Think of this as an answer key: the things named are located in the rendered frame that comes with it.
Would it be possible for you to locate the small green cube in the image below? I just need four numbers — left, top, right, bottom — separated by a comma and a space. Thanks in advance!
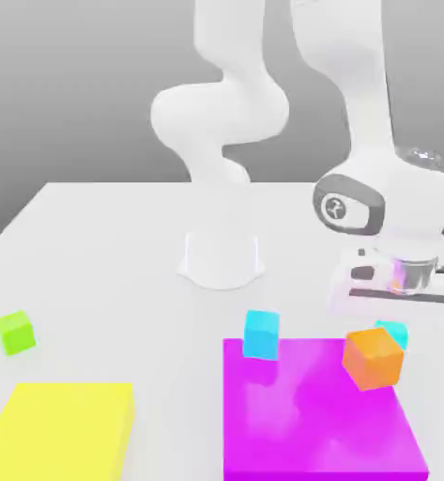
0, 309, 38, 357

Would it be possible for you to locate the large magenta box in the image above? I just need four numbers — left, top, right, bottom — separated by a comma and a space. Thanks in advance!
222, 337, 431, 481

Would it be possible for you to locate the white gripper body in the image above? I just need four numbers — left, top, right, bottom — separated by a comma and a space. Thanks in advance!
328, 286, 444, 327

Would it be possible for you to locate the small orange cube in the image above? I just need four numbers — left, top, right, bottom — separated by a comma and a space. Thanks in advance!
341, 327, 406, 393

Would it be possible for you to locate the small turquoise cube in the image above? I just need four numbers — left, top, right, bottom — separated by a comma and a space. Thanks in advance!
374, 319, 409, 351

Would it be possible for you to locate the small blue cube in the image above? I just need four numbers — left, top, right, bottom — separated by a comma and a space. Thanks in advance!
242, 309, 282, 362

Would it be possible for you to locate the large yellow box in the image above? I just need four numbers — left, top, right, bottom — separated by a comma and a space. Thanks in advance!
0, 381, 135, 481

